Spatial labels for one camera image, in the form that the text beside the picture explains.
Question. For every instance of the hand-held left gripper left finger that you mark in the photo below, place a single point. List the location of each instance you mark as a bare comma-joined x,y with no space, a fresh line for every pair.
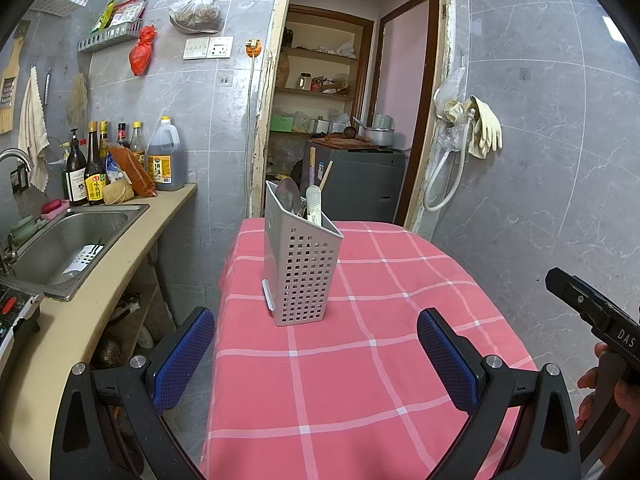
182,360

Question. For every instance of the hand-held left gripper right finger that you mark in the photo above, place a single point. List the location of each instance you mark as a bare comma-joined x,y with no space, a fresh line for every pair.
447,360

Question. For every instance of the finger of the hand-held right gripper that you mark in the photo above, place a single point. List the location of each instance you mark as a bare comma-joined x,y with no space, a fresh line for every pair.
575,295

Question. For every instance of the white perforated utensil holder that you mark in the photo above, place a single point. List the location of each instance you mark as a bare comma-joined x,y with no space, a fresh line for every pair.
300,270

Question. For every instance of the large steel spoon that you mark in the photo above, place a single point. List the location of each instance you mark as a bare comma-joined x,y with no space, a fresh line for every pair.
287,192

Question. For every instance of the wooden chopstick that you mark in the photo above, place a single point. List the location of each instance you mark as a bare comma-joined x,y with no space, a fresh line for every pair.
327,176

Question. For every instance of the person's right hand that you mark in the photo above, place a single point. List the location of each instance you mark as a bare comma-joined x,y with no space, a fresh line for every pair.
587,381

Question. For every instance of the pink checked tablecloth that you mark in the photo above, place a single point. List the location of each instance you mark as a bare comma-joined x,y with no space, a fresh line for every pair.
350,385

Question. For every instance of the beige kitchen counter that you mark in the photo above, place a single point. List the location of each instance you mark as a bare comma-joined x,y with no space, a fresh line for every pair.
75,340

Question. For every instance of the white plastic strainer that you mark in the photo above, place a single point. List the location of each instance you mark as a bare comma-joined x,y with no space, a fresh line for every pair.
82,260

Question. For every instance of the steel sink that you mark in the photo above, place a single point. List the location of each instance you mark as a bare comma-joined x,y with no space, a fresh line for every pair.
65,245

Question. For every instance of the cream rubber gloves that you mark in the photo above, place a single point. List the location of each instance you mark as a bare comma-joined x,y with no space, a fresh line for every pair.
485,125

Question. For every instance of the grey cabinet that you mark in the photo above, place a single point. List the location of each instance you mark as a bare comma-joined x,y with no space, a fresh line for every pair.
360,185

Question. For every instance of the orange packet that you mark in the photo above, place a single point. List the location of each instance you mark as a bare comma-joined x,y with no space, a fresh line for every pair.
132,170

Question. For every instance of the pink soap dish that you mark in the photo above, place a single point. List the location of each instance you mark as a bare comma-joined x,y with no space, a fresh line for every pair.
54,208

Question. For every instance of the dark sauce bottle yellow label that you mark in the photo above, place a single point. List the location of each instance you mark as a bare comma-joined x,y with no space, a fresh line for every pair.
95,180

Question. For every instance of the large jug of dark liquid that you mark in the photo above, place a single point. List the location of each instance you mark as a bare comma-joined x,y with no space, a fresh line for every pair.
165,160

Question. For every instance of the green ceramic cup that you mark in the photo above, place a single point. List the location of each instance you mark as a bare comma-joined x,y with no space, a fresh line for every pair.
22,230

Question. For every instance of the dark pump bottle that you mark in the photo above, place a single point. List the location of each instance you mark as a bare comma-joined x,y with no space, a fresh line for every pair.
75,175

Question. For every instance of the metal pot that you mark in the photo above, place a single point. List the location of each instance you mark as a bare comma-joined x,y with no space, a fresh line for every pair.
380,136

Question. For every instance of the wooden cutting board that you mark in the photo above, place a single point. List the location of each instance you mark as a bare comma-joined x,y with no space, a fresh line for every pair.
345,144

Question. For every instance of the clear plastic bag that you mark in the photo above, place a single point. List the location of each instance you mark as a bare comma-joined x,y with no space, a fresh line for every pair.
447,92

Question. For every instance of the green box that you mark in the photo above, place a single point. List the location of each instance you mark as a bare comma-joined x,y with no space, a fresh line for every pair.
281,124

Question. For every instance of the steel faucet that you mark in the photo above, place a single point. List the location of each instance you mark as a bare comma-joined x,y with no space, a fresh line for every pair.
15,152

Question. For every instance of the beige hanging towel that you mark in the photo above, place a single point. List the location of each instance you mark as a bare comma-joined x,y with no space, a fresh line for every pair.
32,130

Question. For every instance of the hanging loofah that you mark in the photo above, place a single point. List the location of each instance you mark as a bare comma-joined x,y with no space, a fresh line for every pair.
77,105

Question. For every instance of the hanging steel peeler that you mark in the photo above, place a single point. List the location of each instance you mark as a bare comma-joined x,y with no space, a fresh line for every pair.
47,87

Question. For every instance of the glass jar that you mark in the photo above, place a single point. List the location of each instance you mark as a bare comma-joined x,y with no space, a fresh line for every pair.
305,81

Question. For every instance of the brown paper bag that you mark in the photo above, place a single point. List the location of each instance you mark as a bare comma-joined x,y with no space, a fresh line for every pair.
284,72

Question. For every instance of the red plastic bag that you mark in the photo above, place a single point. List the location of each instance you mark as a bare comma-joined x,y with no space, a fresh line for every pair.
141,52

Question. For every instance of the wooden shelf unit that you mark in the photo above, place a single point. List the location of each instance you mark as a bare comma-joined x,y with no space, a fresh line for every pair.
320,56

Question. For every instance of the hanging bag of dried goods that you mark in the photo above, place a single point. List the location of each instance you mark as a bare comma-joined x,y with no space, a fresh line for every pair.
197,12

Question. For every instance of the red seasoning packet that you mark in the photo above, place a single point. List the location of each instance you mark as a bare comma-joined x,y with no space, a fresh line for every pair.
127,12

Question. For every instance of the green seasoning packet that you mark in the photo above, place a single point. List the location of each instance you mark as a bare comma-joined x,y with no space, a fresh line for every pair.
102,16

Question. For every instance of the clear wall hook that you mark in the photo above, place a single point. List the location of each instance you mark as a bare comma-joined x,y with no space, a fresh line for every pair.
225,80
524,74

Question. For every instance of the black wall socket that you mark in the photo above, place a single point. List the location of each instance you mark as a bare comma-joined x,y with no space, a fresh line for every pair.
20,180

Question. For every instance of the wooden door frame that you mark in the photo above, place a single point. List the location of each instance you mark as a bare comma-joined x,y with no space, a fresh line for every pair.
265,110

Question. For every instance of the wall switch socket panel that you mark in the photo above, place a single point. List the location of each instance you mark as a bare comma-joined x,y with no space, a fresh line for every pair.
207,47

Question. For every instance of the orange wall hook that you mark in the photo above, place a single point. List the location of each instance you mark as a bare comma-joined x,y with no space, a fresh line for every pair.
253,49

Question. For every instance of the grey wall rack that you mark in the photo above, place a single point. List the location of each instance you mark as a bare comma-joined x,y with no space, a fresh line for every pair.
107,36

